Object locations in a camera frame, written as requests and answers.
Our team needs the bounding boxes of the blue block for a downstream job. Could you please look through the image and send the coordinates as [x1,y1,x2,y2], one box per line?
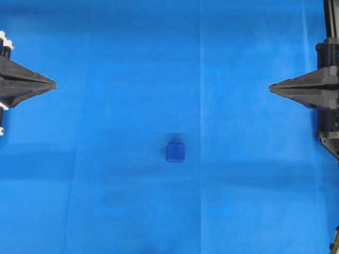
[166,142,185,162]

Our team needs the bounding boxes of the black aluminium frame rail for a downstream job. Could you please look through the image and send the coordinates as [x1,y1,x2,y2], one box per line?
[323,0,338,38]

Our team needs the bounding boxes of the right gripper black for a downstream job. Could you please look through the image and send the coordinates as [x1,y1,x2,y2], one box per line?
[269,37,339,157]

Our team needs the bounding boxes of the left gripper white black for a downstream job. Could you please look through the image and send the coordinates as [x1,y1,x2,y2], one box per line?
[0,31,57,137]

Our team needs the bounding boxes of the blue table cloth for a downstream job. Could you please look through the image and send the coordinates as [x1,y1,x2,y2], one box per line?
[1,1,338,253]

